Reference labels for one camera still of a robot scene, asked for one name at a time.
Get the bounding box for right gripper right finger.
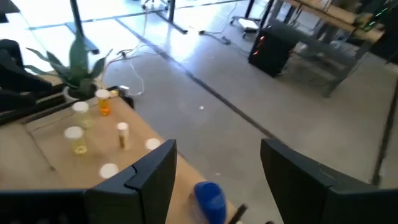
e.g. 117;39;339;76
261;138;353;224

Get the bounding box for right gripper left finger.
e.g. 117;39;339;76
85;139;178;224

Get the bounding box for clear bottle white cap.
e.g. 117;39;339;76
98;162;120;180

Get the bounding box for yellow pill bottle white cap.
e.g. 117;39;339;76
145;138;162;152
63;126;89;156

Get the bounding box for narrow bottle brown label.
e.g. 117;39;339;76
116;121;131;151

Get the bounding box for clear jar blue lid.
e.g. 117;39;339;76
189;181;228;224

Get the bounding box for orange pill bottle white cap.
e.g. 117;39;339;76
95;89;112;117

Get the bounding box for white round cap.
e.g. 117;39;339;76
71;101;94;130

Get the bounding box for wooden shelf black legs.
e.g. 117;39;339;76
24;93;249;224

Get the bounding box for black clamp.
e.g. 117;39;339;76
123;95;136;110

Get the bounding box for black computer case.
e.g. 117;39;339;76
248;26;301;78

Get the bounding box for snake plant white pot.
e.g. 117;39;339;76
24;30;113;102

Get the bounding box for grey metal bench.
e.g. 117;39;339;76
270;17;386;99

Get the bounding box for black power strip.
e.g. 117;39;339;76
198;29;233;46

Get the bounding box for white wheeled device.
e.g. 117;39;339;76
229;15;261;34

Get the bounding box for dark cabinet green lights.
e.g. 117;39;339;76
357;0;398;65

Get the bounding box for wooden desk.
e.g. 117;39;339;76
279;0;388;44

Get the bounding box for black table leg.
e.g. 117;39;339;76
65;0;101;56
154;0;189;35

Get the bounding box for white floor cable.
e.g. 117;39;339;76
116;18;150;97

